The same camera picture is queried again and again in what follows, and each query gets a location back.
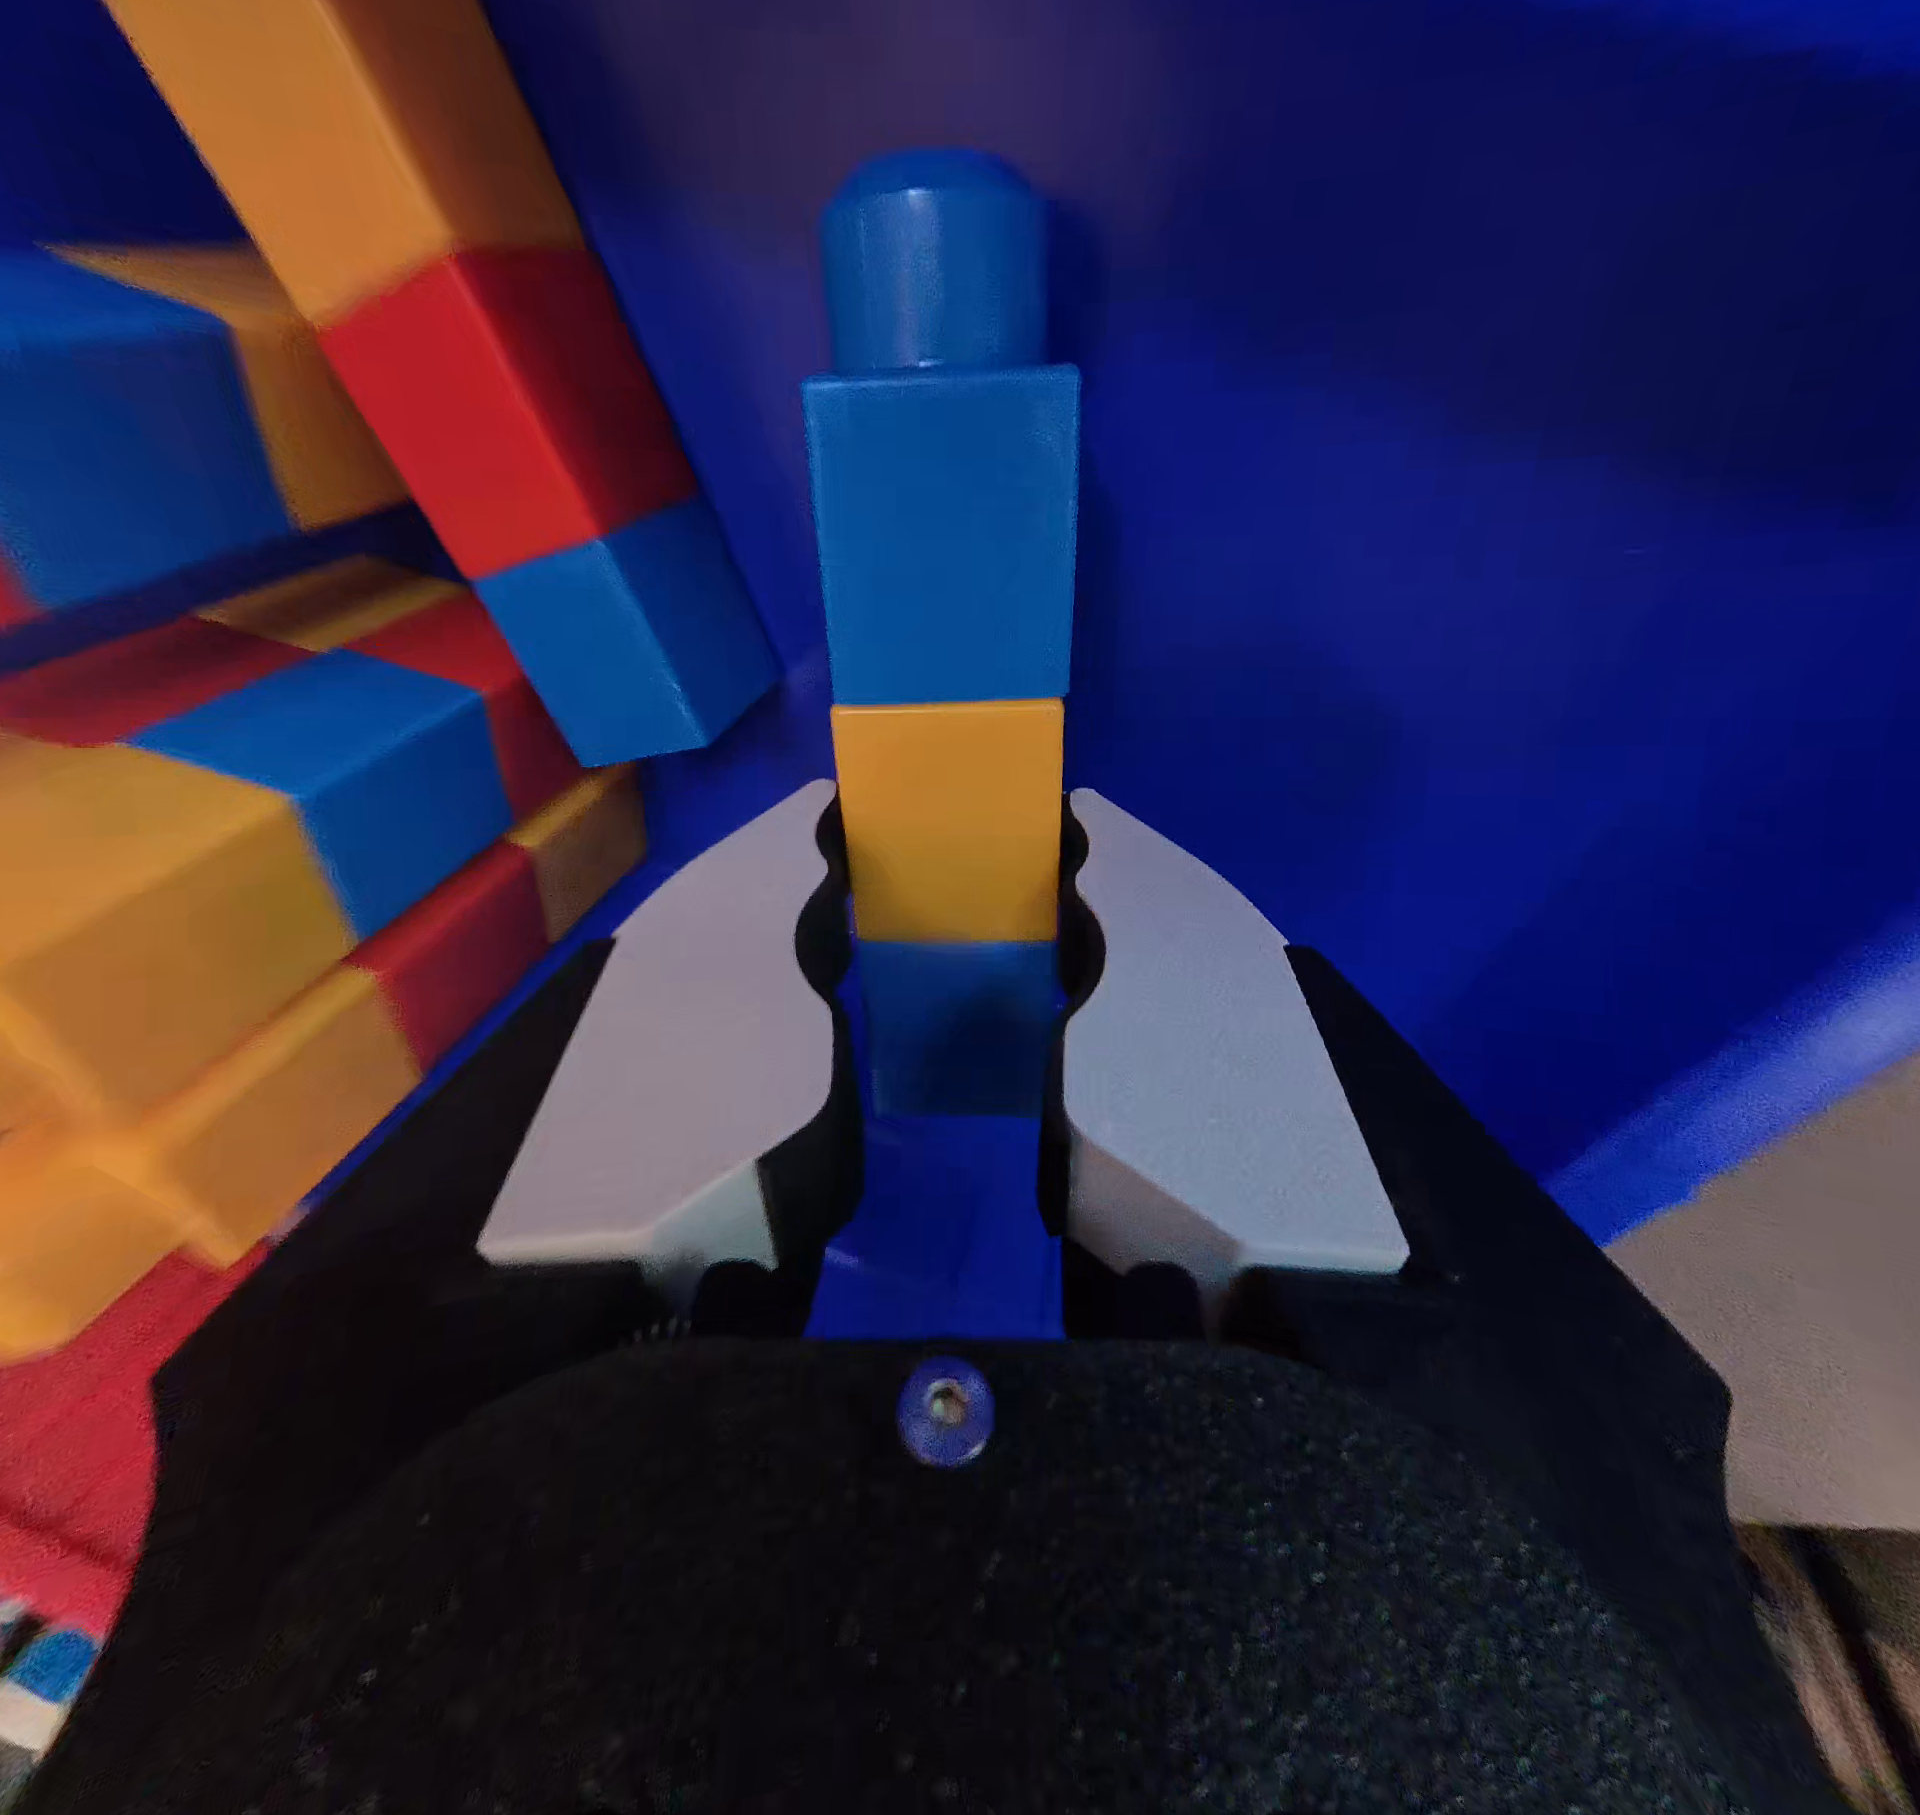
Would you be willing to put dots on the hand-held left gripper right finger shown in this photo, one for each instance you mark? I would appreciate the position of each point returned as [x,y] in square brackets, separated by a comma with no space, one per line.
[1216,1064]

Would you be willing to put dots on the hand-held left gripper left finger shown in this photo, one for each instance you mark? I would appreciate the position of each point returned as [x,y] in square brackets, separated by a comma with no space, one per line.
[677,1064]

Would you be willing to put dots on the blue mega block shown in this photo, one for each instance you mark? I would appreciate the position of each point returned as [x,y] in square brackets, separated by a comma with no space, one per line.
[631,630]
[937,525]
[961,1021]

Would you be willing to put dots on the blue plastic bin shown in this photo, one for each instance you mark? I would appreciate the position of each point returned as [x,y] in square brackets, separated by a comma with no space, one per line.
[1426,497]

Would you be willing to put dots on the cluster of stacked block towers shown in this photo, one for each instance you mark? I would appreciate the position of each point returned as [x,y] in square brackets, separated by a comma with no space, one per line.
[151,915]

